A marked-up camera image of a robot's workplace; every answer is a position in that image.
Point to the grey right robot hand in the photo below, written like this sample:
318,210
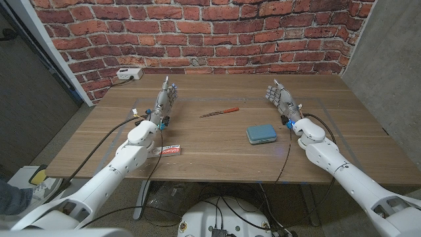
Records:
283,98

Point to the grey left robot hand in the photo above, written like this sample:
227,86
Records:
162,102

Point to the black grip strengthener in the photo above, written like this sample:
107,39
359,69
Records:
138,123

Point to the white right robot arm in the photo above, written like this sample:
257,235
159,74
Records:
345,177

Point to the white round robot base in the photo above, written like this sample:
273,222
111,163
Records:
197,220

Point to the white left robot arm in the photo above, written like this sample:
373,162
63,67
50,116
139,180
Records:
108,177

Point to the teal blue sponge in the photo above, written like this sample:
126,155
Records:
261,133

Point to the white power strip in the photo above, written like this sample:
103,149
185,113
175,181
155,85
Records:
128,73

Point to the white red toothpaste box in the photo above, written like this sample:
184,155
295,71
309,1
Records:
169,151

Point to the red brick print backdrop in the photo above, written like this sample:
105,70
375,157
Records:
210,33

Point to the clear plastic bag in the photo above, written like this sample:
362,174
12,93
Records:
167,197

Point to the white table leg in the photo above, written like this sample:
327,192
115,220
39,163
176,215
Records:
141,200

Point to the grey table leg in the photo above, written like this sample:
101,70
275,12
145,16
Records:
309,204

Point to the dark grey door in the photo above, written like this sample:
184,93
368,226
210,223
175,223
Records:
26,98

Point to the black and white panel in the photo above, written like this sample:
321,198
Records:
39,36

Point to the yellow black foot pedal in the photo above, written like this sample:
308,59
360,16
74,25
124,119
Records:
39,177

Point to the white grey sneaker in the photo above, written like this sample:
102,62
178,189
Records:
46,192

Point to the white floor mat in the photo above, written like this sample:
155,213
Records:
21,177

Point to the blue jeans leg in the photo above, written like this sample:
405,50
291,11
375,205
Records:
14,197

